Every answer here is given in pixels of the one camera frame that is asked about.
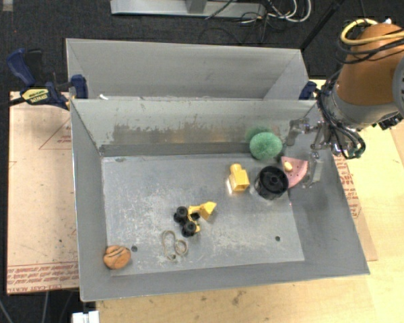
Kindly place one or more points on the yellow toy block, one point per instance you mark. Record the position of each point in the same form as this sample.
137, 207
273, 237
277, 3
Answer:
239, 178

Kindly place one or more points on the small tan oval piece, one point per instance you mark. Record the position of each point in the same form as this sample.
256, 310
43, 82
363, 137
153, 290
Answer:
288, 167

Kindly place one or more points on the brown toy bread roll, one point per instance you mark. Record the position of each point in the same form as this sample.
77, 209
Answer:
117, 257

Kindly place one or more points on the pink triangular pad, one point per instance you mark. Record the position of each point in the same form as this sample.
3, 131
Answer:
299, 173

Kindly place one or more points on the yellow toy loader, black wheels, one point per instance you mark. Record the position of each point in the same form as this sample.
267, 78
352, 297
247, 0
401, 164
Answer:
197, 214

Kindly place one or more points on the tan rubber band loop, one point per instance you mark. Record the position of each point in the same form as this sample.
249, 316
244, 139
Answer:
180, 247

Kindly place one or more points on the brown cardboard board, red print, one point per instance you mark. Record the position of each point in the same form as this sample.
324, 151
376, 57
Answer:
40, 180

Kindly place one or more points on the small white piece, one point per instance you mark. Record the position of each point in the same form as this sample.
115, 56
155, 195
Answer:
103, 96

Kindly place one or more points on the black round spool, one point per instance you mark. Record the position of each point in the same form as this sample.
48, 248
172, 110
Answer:
272, 182

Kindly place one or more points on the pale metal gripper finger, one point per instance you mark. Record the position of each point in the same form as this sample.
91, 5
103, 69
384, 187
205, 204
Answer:
293, 133
315, 170

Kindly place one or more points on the green round sponge ball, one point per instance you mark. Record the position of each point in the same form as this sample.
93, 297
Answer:
266, 146

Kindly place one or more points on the grey metal bin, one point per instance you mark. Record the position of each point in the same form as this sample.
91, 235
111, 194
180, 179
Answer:
195, 194

